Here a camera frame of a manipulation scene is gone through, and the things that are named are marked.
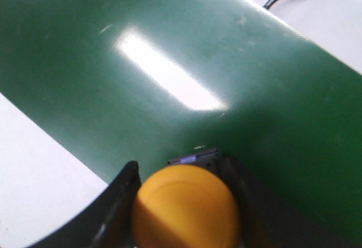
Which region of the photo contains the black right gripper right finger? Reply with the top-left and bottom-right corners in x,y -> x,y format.
216,153 -> 362,248

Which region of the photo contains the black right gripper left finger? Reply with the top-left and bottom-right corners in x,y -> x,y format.
31,161 -> 141,247

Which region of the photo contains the green conveyor belt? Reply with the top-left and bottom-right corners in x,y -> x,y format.
1,0 -> 361,244

